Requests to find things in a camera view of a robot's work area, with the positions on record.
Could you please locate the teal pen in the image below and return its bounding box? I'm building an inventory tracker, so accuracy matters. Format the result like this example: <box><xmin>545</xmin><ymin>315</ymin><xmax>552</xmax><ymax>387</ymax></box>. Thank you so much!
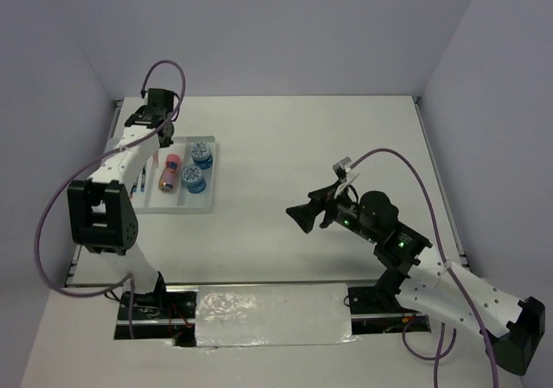
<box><xmin>140</xmin><ymin>165</ymin><xmax>147</xmax><ymax>193</ymax></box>

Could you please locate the white divided plastic tray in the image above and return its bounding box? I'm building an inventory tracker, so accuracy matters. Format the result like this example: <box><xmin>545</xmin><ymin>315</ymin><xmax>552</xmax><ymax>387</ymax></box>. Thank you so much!
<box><xmin>103</xmin><ymin>135</ymin><xmax>219</xmax><ymax>215</ymax></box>

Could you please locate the silver foil panel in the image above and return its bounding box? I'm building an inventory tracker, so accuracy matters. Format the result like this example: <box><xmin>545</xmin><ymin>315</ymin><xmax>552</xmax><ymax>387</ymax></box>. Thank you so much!
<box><xmin>195</xmin><ymin>283</ymin><xmax>356</xmax><ymax>347</ymax></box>

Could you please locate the pink capped pencil tube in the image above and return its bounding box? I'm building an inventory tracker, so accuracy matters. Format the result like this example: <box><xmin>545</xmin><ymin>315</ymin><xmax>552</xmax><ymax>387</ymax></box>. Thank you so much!
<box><xmin>158</xmin><ymin>154</ymin><xmax>181</xmax><ymax>193</ymax></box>

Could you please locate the blue paint jar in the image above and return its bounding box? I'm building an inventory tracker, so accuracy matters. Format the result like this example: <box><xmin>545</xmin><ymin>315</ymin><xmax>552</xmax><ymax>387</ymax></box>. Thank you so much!
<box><xmin>181</xmin><ymin>165</ymin><xmax>207</xmax><ymax>194</ymax></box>
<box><xmin>190</xmin><ymin>142</ymin><xmax>213</xmax><ymax>170</ymax></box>

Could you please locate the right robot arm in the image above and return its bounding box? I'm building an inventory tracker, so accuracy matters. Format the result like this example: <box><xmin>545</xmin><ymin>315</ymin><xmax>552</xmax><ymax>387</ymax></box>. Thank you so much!
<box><xmin>286</xmin><ymin>183</ymin><xmax>545</xmax><ymax>376</ymax></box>

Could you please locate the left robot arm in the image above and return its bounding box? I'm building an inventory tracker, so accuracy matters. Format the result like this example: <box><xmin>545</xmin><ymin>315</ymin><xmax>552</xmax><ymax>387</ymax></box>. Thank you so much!
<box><xmin>67</xmin><ymin>88</ymin><xmax>175</xmax><ymax>318</ymax></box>

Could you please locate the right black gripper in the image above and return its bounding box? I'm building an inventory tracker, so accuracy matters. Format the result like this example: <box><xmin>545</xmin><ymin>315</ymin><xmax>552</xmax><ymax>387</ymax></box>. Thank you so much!
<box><xmin>285</xmin><ymin>180</ymin><xmax>379</xmax><ymax>243</ymax></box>

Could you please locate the dark blue pen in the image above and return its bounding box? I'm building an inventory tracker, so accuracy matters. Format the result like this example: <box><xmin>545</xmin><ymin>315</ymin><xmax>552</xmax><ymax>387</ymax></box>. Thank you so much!
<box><xmin>132</xmin><ymin>174</ymin><xmax>141</xmax><ymax>194</ymax></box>

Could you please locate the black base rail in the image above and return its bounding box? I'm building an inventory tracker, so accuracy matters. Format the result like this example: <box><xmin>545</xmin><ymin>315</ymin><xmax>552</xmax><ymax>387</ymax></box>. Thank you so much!
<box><xmin>113</xmin><ymin>283</ymin><xmax>431</xmax><ymax>348</ymax></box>

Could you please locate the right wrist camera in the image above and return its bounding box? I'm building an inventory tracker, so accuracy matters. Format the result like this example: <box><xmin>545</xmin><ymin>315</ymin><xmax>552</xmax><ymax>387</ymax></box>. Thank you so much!
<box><xmin>333</xmin><ymin>157</ymin><xmax>359</xmax><ymax>196</ymax></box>

